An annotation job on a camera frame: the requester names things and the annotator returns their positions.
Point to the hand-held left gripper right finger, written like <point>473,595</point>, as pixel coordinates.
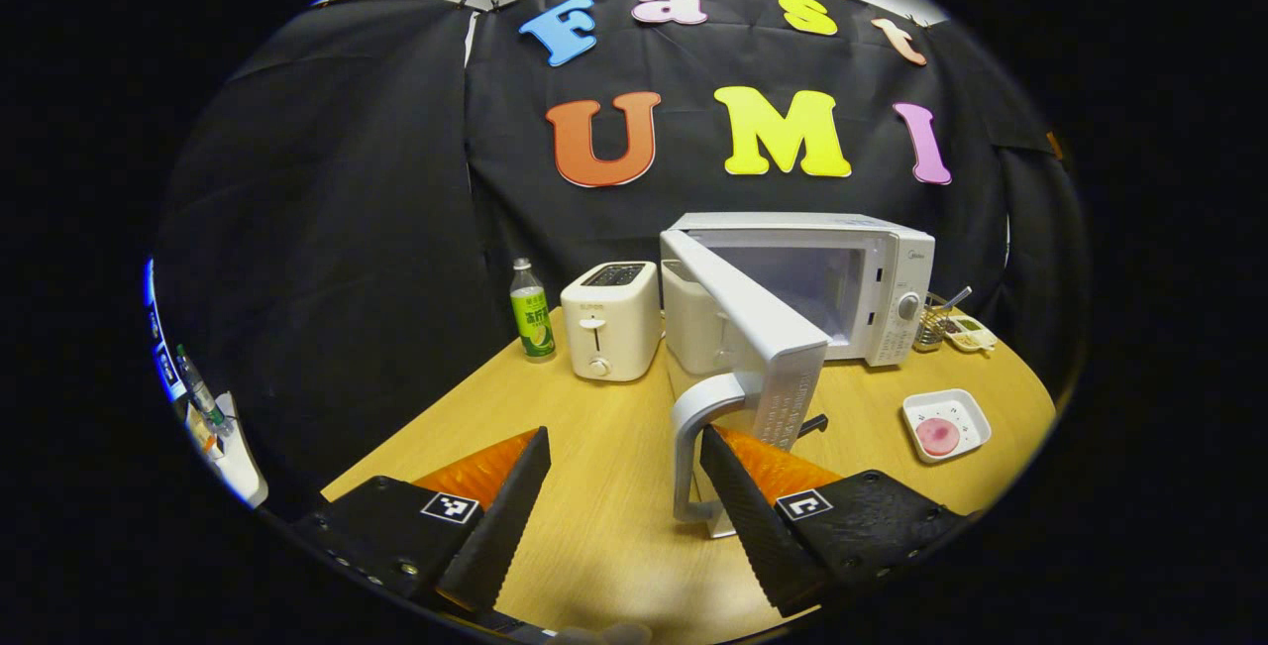
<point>753,531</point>

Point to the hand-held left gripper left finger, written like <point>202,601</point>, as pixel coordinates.
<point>505,526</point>

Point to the pink round food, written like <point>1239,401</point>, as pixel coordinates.
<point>937,437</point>

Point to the white microwave oven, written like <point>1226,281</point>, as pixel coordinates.
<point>763,323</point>

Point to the white square plate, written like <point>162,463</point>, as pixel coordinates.
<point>969,407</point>

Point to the green label drink bottle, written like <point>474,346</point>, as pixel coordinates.
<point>535,323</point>

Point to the white toaster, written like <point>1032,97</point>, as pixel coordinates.
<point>609,338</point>

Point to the white side table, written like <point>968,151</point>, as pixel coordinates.
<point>243,472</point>

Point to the white divided condiment tray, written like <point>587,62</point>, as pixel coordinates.
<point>971,336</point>

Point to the dark slim bottle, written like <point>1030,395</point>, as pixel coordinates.
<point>198,389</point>

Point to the black backdrop cloth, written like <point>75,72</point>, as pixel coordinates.
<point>396,179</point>

